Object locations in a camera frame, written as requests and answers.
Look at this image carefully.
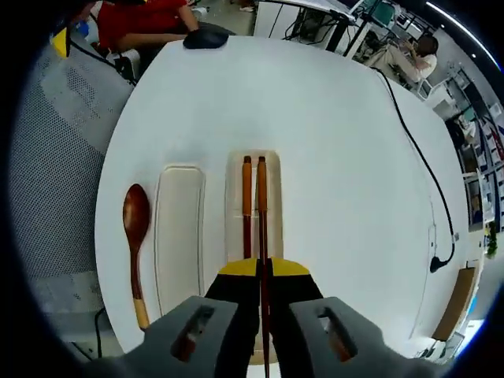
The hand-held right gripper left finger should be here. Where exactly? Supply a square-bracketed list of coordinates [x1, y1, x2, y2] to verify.
[129, 258, 261, 378]

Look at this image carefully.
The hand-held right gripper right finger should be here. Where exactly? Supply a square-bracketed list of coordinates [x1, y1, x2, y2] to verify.
[269, 258, 398, 378]

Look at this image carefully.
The brown wooden spoon utensil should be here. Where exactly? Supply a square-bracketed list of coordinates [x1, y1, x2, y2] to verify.
[122, 183, 152, 332]

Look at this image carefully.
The brown wooden chopstick utensil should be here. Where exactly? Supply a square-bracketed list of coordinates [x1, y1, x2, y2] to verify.
[256, 155, 272, 378]

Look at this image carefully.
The grey mesh office chair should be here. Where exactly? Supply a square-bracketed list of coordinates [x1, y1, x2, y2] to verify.
[10, 41, 137, 316]

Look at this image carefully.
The dark rounded object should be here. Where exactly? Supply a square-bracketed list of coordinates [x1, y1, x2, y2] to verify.
[182, 28, 230, 50]

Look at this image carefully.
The green potted plant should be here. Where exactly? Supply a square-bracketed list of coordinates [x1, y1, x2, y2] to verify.
[485, 221, 500, 260]

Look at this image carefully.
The white desk with equipment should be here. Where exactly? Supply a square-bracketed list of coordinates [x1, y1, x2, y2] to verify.
[253, 0, 373, 54]

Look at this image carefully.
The black cable beside chair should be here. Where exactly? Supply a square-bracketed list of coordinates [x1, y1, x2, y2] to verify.
[93, 306, 107, 360]

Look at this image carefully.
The black table cable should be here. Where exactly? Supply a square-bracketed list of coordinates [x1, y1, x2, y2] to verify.
[371, 67, 457, 274]

